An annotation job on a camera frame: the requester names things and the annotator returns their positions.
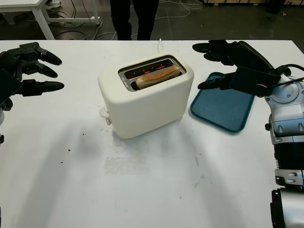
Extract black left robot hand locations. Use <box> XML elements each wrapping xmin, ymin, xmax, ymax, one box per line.
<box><xmin>0</xmin><ymin>42</ymin><xmax>65</xmax><ymax>97</ymax></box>

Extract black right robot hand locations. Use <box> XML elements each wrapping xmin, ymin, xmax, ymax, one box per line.
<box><xmin>191</xmin><ymin>39</ymin><xmax>273</xmax><ymax>90</ymax></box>

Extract slice of toast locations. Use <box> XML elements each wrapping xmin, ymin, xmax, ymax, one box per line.
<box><xmin>135</xmin><ymin>66</ymin><xmax>180</xmax><ymax>90</ymax></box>

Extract person in black trousers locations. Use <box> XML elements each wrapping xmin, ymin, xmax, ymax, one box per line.
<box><xmin>109</xmin><ymin>0</ymin><xmax>159</xmax><ymax>41</ymax></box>

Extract cream white toaster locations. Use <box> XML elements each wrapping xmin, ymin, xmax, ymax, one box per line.
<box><xmin>98</xmin><ymin>54</ymin><xmax>195</xmax><ymax>140</ymax></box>

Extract white metal desk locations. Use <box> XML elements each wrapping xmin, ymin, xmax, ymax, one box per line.
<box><xmin>0</xmin><ymin>0</ymin><xmax>100</xmax><ymax>40</ymax></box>

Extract teal plastic tray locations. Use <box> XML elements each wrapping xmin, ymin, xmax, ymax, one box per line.
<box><xmin>190</xmin><ymin>72</ymin><xmax>256</xmax><ymax>135</ymax></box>

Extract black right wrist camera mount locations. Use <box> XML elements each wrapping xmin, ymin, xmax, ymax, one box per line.
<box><xmin>229</xmin><ymin>66</ymin><xmax>280</xmax><ymax>97</ymax></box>

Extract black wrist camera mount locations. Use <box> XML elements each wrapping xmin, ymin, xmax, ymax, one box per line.
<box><xmin>0</xmin><ymin>68</ymin><xmax>22</xmax><ymax>105</ymax></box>
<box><xmin>229</xmin><ymin>66</ymin><xmax>280</xmax><ymax>97</ymax></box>

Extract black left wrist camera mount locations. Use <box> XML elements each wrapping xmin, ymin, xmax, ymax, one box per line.
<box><xmin>0</xmin><ymin>68</ymin><xmax>22</xmax><ymax>105</ymax></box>

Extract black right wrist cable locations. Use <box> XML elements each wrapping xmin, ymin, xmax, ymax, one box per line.
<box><xmin>270</xmin><ymin>63</ymin><xmax>304</xmax><ymax>86</ymax></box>

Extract black floor cable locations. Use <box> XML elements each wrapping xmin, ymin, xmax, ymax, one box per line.
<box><xmin>54</xmin><ymin>28</ymin><xmax>97</xmax><ymax>40</ymax></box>

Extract long white floor cable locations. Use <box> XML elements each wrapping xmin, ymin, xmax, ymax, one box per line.
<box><xmin>94</xmin><ymin>0</ymin><xmax>205</xmax><ymax>40</ymax></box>

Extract white toaster power cord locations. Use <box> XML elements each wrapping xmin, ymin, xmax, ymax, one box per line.
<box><xmin>156</xmin><ymin>38</ymin><xmax>165</xmax><ymax>55</ymax></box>

